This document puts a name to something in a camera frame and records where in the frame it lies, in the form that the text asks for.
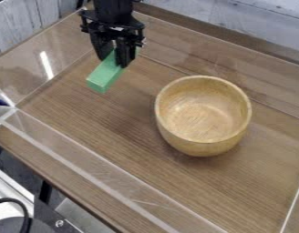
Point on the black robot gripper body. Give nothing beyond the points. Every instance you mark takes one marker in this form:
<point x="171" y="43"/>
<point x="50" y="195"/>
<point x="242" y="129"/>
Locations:
<point x="111" y="18"/>

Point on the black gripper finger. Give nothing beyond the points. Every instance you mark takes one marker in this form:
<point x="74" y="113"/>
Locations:
<point x="126" y="52"/>
<point x="103" y="45"/>

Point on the green rectangular block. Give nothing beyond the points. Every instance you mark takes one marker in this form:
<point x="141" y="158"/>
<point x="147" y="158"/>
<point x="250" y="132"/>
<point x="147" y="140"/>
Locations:
<point x="105" y="74"/>

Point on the light wooden bowl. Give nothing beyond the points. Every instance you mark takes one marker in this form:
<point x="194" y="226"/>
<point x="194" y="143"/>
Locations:
<point x="204" y="113"/>

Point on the black table leg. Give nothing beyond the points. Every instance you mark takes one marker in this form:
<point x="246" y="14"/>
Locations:
<point x="46" y="192"/>

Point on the clear acrylic tray wall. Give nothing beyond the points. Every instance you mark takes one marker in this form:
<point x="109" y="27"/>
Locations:
<point x="93" y="143"/>

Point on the grey metal base plate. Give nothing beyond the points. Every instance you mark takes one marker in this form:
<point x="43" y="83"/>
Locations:
<point x="81" y="218"/>

